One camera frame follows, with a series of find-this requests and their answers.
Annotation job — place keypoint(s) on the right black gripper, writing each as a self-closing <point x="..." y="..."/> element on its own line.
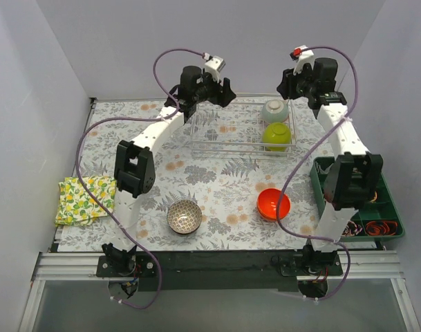
<point x="289" y="86"/>

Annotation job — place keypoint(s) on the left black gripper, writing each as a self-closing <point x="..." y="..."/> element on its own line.
<point x="219" y="93"/>

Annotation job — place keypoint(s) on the pale green celadon bowl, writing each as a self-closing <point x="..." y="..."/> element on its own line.
<point x="275" y="111"/>

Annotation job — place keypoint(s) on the white wire dish rack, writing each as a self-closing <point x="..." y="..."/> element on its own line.
<point x="237" y="130"/>

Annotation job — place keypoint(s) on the lime green bowl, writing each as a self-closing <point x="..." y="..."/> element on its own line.
<point x="277" y="136"/>

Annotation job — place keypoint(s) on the orange red bowl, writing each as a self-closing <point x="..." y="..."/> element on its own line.
<point x="267" y="202"/>

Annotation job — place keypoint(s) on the grey geometric patterned bowl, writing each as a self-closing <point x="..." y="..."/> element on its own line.
<point x="184" y="217"/>

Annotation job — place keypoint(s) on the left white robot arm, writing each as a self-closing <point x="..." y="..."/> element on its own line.
<point x="134" y="170"/>

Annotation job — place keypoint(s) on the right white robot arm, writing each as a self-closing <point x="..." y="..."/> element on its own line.
<point x="352" y="178"/>

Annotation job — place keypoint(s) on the floral patterned table mat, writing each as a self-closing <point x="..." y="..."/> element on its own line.
<point x="226" y="190"/>

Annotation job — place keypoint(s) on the dark floral rolled ribbon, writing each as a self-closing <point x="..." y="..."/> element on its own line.
<point x="352" y="229"/>

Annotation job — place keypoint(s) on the green compartment tray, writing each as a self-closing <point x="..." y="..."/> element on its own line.
<point x="381" y="208"/>

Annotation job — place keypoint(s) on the orange black rolled ribbon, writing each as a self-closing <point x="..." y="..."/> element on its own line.
<point x="381" y="228"/>

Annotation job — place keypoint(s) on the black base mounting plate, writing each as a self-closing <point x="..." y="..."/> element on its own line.
<point x="219" y="270"/>

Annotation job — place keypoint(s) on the lemon print folded cloth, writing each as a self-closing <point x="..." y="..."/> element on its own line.
<point x="77" y="208"/>

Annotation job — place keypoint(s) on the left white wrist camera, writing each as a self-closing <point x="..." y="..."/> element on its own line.
<point x="214" y="65"/>

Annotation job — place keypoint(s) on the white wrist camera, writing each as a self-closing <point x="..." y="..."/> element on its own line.
<point x="214" y="65"/>
<point x="301" y="55"/>

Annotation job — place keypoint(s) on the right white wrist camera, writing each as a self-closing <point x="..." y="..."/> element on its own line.
<point x="301" y="55"/>

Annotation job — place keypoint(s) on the aluminium front rail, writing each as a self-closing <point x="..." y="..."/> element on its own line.
<point x="67" y="266"/>

